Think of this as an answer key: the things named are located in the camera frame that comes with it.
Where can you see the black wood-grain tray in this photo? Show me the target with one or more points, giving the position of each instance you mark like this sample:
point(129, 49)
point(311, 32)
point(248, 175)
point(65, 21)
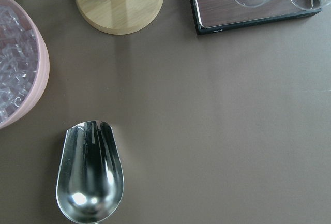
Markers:
point(211, 16)

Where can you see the wooden glass drying rack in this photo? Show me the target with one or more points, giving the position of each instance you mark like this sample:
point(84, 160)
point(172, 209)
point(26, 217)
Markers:
point(119, 17)

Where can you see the metal ice scoop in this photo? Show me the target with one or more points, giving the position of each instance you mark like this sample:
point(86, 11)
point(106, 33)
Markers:
point(90, 181)

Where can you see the pink bowl with ice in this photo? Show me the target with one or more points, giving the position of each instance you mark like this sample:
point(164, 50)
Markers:
point(25, 64)

